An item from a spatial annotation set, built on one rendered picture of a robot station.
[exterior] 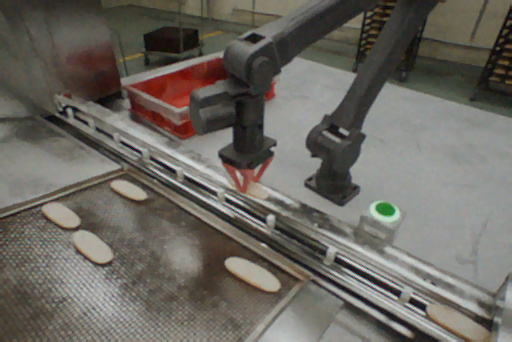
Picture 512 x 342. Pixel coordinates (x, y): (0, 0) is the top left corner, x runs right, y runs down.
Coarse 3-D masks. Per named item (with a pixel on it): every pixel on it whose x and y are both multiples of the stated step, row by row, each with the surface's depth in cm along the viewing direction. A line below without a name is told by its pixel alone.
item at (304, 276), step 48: (48, 192) 65; (48, 240) 55; (192, 240) 59; (240, 240) 60; (0, 288) 46; (48, 288) 46; (96, 288) 47; (240, 288) 50; (0, 336) 40; (192, 336) 42
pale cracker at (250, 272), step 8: (232, 264) 53; (240, 264) 53; (248, 264) 54; (240, 272) 52; (248, 272) 52; (256, 272) 52; (264, 272) 52; (248, 280) 51; (256, 280) 51; (264, 280) 51; (272, 280) 51; (264, 288) 50; (272, 288) 50
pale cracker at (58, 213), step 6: (48, 204) 62; (54, 204) 62; (60, 204) 62; (42, 210) 61; (48, 210) 60; (54, 210) 60; (60, 210) 60; (66, 210) 60; (48, 216) 59; (54, 216) 59; (60, 216) 59; (66, 216) 59; (72, 216) 59; (54, 222) 59; (60, 222) 58; (66, 222) 58; (72, 222) 58; (78, 222) 59
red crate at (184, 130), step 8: (216, 80) 143; (272, 88) 127; (176, 96) 129; (184, 96) 129; (272, 96) 127; (136, 104) 114; (176, 104) 123; (184, 104) 123; (136, 112) 116; (144, 112) 112; (152, 112) 108; (152, 120) 110; (160, 120) 107; (184, 120) 100; (168, 128) 106; (176, 128) 102; (184, 128) 101; (192, 128) 104; (184, 136) 102
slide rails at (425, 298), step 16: (80, 112) 112; (128, 144) 95; (144, 160) 88; (160, 160) 88; (176, 176) 82; (192, 176) 82; (256, 208) 73; (256, 224) 69; (288, 224) 69; (288, 240) 65; (320, 240) 65; (320, 256) 62; (336, 256) 62; (352, 256) 62; (368, 272) 59; (384, 272) 59; (400, 288) 56; (416, 288) 56; (400, 304) 54; (432, 320) 52
